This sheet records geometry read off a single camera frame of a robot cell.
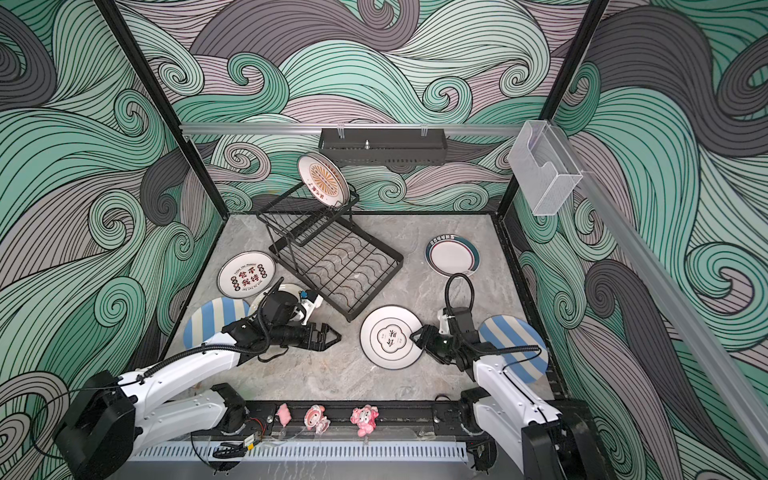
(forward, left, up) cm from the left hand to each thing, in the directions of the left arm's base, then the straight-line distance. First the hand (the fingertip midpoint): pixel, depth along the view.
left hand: (332, 335), depth 80 cm
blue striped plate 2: (+5, -51, -7) cm, 52 cm away
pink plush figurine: (-19, -10, -4) cm, 22 cm away
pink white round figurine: (-19, +2, -5) cm, 20 cm away
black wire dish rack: (+30, +2, -7) cm, 31 cm away
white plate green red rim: (+34, -39, -8) cm, 53 cm away
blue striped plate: (+7, +39, -8) cm, 41 cm away
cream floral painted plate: (-2, +14, +20) cm, 24 cm away
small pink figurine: (-18, +10, -6) cm, 22 cm away
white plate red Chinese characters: (+24, +33, -8) cm, 42 cm away
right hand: (+1, -24, -6) cm, 25 cm away
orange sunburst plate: (+41, +5, +21) cm, 46 cm away
